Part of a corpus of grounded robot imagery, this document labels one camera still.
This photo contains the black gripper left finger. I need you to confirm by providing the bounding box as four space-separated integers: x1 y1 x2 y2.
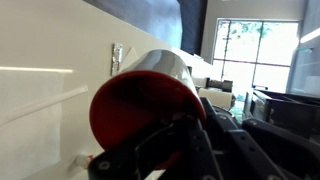
87 114 216 180

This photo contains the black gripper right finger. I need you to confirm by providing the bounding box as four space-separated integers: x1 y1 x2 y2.
199 97 320 180

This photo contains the white mug red inside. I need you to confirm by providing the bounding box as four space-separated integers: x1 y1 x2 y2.
88 49 208 171

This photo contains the small white tissue sheet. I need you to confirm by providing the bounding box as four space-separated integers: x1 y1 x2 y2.
119 45 141 73

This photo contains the large white tissue sheet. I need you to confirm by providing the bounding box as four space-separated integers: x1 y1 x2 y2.
0 66 90 180

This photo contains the black crate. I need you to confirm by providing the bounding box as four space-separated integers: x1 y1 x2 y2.
248 87 320 139

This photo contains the white box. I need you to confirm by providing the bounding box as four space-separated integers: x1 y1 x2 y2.
198 87 234 110

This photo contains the large bright window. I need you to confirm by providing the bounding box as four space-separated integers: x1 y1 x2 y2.
212 18 301 95

